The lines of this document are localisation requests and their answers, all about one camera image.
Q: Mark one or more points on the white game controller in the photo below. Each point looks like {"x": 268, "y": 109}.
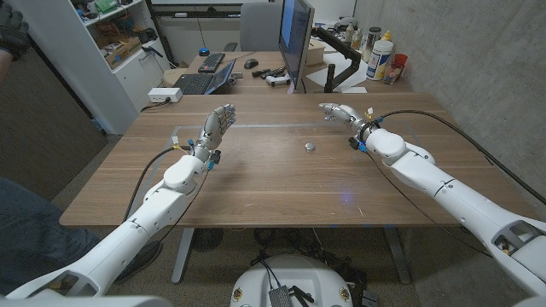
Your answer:
{"x": 277, "y": 80}

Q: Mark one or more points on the white power box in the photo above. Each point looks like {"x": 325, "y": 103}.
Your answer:
{"x": 165, "y": 94}

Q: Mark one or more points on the black computer mouse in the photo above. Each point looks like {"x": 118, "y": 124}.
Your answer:
{"x": 251, "y": 63}

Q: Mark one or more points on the black keyboard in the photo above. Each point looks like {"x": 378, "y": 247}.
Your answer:
{"x": 211, "y": 62}

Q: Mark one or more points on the black round fan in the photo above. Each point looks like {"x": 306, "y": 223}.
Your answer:
{"x": 207, "y": 239}

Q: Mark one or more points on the white wipes canister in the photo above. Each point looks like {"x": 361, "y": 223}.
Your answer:
{"x": 379, "y": 59}

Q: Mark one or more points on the cardboard box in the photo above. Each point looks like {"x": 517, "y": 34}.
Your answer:
{"x": 123, "y": 51}

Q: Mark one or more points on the white shelf cabinet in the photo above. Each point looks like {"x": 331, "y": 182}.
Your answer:
{"x": 85, "y": 72}

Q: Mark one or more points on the red cup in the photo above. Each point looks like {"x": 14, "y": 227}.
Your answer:
{"x": 396, "y": 68}

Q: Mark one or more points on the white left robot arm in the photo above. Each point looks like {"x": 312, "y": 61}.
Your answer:
{"x": 158, "y": 209}

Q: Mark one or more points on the black computer monitor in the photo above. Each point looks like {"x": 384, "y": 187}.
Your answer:
{"x": 294, "y": 38}

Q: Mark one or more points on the person's gloved hand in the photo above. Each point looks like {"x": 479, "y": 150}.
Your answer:
{"x": 13, "y": 30}

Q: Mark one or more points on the light wooden box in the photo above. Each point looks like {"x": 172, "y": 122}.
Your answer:
{"x": 315, "y": 52}

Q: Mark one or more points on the person's bare forearm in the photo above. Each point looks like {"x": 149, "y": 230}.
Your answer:
{"x": 3, "y": 64}

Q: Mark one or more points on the person's blue jeans leg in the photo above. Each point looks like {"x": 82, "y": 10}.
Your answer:
{"x": 34, "y": 239}

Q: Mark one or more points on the grey table leg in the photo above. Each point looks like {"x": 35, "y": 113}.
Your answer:
{"x": 182, "y": 256}
{"x": 397, "y": 256}

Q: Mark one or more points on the dark-lidded jar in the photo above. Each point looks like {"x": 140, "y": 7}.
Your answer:
{"x": 370, "y": 42}

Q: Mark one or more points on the black remote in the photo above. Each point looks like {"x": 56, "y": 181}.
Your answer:
{"x": 268, "y": 72}

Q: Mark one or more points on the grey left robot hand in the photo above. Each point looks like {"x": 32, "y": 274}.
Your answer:
{"x": 215, "y": 128}

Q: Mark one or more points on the silver bottle cap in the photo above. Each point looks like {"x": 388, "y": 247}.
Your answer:
{"x": 309, "y": 147}

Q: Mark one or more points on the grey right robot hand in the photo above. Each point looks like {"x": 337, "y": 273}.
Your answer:
{"x": 347, "y": 114}

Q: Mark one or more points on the open dark laptop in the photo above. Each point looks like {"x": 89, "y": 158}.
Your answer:
{"x": 200, "y": 83}

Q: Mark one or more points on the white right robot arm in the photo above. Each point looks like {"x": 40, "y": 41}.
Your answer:
{"x": 448, "y": 192}

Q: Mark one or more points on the white robot torso base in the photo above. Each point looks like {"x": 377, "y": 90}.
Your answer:
{"x": 294, "y": 277}

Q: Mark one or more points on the grey office chair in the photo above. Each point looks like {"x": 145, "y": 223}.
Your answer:
{"x": 260, "y": 27}

